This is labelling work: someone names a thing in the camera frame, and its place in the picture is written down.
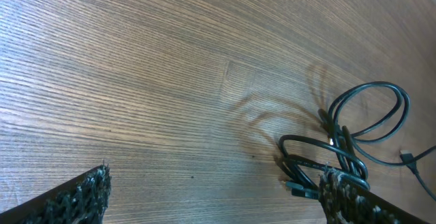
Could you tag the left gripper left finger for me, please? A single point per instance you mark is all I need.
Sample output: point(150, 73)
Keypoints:
point(83, 199)

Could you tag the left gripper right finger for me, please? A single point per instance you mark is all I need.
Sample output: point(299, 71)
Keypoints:
point(345, 202)

